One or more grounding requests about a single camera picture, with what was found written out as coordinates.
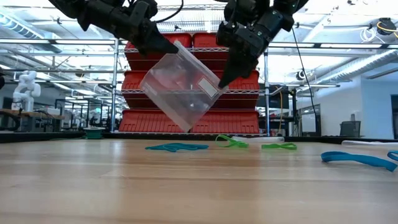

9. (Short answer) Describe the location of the long taut black cable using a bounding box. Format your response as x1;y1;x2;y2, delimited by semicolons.
290;27;318;125

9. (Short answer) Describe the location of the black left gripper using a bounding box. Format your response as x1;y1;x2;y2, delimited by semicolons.
77;0;180;57

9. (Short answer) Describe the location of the chrome wire shelving rack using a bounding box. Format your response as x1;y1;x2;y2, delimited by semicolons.
111;3;271;138

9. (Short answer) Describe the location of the black ceiling-mounted device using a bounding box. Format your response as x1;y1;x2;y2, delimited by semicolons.
376;17;398;35

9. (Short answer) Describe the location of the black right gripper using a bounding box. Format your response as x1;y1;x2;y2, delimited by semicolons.
216;9;295;90

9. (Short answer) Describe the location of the yellow hanging cable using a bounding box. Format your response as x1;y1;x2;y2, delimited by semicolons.
277;86;284;134

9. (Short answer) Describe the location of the clear plastic zip bag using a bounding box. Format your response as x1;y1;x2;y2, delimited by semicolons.
341;140;398;148
231;136;285;144
139;40;229;133

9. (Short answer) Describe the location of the red plastic storage bin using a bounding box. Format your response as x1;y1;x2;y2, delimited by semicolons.
121;70;156;110
125;32;193;72
190;110;260;134
192;32;260;71
118;109;187;134
198;70;260;110

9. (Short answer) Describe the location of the black monitor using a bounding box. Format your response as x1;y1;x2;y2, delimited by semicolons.
257;83;290;110

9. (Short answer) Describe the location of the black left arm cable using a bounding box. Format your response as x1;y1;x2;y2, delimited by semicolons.
154;0;185;24

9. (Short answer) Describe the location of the black aluminium table frame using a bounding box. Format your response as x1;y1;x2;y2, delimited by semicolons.
0;131;398;145

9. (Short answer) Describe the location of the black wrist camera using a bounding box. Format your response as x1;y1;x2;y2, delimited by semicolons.
124;0;159;20
223;0;271;26

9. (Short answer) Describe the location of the green rubber band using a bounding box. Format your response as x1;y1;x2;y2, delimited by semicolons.
215;134;249;149
261;142;298;151

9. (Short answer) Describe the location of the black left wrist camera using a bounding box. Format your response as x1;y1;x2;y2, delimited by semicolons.
124;0;159;20

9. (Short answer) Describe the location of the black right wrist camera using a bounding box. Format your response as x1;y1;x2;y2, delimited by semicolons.
223;0;271;26

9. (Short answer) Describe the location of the wooden workbench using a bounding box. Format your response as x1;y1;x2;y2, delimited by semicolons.
0;108;65;133

